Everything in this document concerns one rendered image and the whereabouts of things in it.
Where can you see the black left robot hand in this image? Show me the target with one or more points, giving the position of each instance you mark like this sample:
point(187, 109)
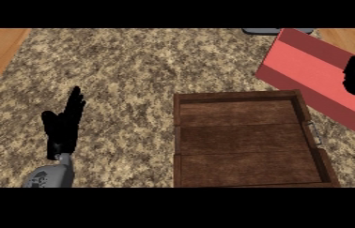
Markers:
point(65, 125)

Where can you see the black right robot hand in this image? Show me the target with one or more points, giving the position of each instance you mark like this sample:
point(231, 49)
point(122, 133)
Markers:
point(349, 77)

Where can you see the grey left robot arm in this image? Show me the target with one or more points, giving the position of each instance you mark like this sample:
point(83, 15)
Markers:
point(54, 174)

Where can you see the red cardboard box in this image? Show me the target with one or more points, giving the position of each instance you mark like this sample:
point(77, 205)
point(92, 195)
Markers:
point(307, 73)

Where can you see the brown wooden tray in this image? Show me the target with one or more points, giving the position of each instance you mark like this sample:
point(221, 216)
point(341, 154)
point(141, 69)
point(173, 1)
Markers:
point(244, 141)

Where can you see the grey flat object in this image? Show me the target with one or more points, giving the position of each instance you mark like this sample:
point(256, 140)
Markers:
point(273, 31)

